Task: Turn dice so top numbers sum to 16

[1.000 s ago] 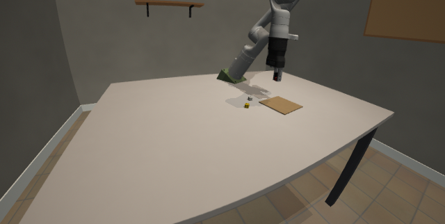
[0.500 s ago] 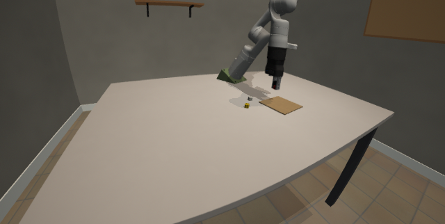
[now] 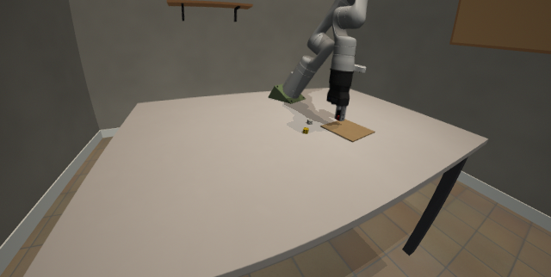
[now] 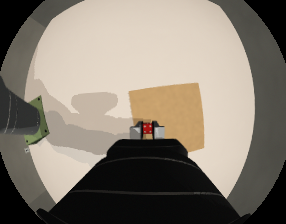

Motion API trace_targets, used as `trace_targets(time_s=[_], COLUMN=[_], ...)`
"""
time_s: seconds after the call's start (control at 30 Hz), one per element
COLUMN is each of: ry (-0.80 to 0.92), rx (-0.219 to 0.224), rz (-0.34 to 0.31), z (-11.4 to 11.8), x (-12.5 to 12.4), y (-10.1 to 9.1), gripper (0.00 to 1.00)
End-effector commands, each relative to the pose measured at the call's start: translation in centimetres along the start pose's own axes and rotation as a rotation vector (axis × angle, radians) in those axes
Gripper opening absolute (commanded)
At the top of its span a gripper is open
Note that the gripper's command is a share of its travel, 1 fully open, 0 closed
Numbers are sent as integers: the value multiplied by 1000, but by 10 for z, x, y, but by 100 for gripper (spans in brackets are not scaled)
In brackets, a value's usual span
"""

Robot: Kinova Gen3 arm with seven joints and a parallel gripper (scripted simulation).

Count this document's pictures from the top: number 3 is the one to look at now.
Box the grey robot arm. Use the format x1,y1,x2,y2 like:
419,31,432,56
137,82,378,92
282,0,368,99

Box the tan flat mat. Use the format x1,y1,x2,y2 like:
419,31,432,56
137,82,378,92
321,120,375,143

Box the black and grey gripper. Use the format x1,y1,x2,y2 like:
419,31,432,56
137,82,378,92
326,54,367,121

